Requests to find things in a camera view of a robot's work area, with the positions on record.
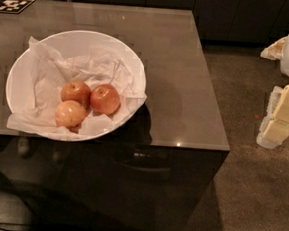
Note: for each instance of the black white fiducial marker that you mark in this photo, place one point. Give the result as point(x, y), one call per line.
point(14, 6)

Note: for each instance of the dark glossy table cabinet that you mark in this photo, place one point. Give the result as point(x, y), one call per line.
point(150, 174)

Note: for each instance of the pale red apple front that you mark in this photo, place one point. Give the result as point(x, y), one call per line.
point(69, 114)

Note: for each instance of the white crumpled paper liner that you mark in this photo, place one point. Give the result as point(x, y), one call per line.
point(98, 68)

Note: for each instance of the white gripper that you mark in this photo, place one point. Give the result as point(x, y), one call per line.
point(275, 125)

